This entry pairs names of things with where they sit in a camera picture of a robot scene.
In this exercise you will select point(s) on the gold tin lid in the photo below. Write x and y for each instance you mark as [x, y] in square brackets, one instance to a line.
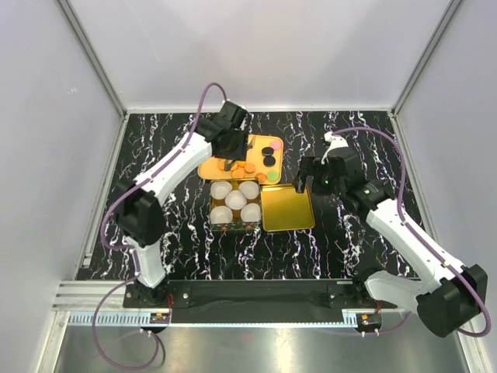
[284, 209]

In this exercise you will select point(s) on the white paper cup bottom-left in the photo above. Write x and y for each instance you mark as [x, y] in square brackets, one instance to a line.
[221, 215]

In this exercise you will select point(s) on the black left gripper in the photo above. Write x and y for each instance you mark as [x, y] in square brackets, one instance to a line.
[240, 152]

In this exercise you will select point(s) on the white paper cup top-left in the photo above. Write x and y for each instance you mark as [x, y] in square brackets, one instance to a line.
[220, 189]

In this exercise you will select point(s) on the yellow plastic tray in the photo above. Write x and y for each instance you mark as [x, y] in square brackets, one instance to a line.
[209, 170]

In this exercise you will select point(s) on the plain orange macaron cookie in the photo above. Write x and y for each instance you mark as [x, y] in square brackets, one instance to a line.
[249, 168]

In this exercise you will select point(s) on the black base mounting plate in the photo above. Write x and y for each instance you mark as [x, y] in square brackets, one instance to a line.
[251, 302]

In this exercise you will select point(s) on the green sandwich cookie right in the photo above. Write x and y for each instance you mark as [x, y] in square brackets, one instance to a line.
[273, 176]

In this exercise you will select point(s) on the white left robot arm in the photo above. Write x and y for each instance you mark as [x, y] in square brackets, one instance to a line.
[138, 212]

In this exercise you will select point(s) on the orange swirl cookie lower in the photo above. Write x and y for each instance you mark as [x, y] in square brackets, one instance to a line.
[261, 177]

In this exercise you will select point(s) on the green decorated cookie tin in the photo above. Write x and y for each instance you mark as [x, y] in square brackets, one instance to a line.
[237, 223]

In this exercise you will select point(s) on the white paper cup bottom-right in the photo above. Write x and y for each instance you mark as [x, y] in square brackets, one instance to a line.
[251, 213]

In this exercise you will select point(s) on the small round dotted biscuit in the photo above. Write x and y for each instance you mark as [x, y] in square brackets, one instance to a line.
[238, 174]

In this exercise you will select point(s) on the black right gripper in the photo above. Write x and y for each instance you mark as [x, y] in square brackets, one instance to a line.
[311, 166]

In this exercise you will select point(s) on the black sandwich cookie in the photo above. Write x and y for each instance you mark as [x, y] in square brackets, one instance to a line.
[267, 151]
[269, 161]

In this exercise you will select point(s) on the pink sandwich cookie right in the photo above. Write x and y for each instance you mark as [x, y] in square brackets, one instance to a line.
[276, 145]

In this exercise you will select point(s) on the white paper cup centre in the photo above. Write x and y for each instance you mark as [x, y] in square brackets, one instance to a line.
[235, 200]

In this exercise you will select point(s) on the white paper cup top-right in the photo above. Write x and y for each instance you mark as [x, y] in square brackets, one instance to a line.
[249, 189]

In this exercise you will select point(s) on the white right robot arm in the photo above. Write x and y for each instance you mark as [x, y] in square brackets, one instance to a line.
[448, 296]

